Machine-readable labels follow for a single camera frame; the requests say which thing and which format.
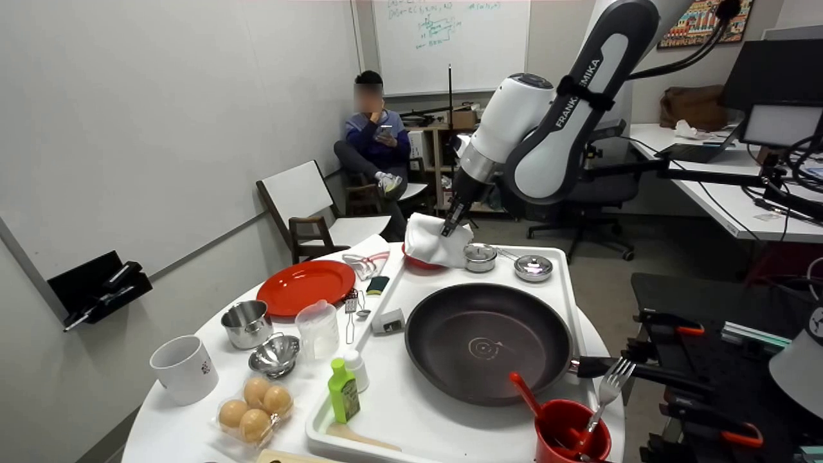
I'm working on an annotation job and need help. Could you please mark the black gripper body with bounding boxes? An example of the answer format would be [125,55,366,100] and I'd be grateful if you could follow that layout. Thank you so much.
[441,175,479,237]

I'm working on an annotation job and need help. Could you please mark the white towel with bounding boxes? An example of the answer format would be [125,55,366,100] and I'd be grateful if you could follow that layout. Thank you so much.
[403,214,474,267]

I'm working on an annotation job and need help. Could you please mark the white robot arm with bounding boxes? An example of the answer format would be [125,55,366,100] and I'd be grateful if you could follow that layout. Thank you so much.
[441,0,740,237]

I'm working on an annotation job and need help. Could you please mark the dark nonstick frying pan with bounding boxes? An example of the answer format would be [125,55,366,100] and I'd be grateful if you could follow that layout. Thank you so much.
[403,283,614,407]

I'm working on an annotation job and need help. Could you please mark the small steel lid dish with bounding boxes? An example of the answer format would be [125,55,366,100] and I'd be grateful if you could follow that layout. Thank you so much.
[465,242,497,273]

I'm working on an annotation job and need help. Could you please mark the red bowl of beans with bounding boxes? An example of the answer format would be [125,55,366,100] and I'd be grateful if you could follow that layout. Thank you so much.
[403,255,447,274]

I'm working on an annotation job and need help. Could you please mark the round steel tin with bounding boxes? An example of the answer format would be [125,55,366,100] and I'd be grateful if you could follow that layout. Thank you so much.
[515,255,552,283]

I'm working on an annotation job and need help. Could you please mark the seated person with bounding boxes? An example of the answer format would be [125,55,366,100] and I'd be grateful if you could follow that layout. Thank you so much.
[335,70,412,195]

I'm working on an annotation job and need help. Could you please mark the black office chair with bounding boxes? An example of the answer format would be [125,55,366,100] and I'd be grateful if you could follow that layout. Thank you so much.
[526,121,641,260]

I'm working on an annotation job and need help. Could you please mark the whiteboard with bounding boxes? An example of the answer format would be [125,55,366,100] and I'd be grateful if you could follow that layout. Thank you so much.
[372,0,529,97]

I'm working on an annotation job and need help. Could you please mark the white wooden chair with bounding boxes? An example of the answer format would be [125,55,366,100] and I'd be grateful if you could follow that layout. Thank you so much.
[256,159,390,262]

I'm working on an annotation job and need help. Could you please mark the red spatula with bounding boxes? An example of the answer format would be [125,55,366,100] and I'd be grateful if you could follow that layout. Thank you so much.
[510,370,561,444]

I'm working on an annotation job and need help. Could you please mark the clear plastic cup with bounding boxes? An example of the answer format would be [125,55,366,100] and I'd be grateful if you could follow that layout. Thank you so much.
[295,300,339,362]

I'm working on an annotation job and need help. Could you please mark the red plate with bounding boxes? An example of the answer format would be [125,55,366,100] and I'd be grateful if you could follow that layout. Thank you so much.
[256,260,354,318]

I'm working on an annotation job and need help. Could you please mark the left orange black clamp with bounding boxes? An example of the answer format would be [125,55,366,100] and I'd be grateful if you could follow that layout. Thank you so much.
[637,308,705,340]

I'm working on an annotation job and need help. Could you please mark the orange black clamp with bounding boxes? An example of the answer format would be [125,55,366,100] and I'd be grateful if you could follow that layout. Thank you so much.
[657,395,765,452]
[637,308,705,340]

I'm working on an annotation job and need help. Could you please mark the silver fork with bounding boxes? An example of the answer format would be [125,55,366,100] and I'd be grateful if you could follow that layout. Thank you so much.
[596,358,634,409]

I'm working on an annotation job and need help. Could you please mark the white tray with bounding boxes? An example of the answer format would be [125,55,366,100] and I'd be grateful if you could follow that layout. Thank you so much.
[305,246,596,463]

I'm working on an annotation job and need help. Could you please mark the green small bottle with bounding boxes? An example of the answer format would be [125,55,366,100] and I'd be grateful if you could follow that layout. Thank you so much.
[327,358,360,424]

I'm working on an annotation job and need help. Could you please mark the tilted small steel bowl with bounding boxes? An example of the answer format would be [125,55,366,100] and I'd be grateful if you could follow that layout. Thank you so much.
[246,334,301,381]

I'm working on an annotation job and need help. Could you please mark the red utensil cup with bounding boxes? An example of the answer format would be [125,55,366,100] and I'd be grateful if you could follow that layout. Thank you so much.
[534,398,611,463]

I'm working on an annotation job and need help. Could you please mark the computer monitor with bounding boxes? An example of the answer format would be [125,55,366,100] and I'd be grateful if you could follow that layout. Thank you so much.
[740,105,823,148]

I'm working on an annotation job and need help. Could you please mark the brown eggs in carton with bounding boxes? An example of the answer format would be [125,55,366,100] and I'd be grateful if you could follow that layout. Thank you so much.
[214,376,294,452]

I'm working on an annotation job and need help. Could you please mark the white mug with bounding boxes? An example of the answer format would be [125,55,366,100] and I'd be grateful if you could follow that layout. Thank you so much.
[149,334,218,404]

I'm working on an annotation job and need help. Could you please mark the right orange black clamp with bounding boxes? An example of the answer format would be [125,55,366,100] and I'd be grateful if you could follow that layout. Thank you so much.
[657,395,765,452]

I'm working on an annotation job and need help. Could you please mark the black wall holder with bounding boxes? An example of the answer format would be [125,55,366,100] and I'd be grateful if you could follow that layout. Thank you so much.
[48,251,151,331]

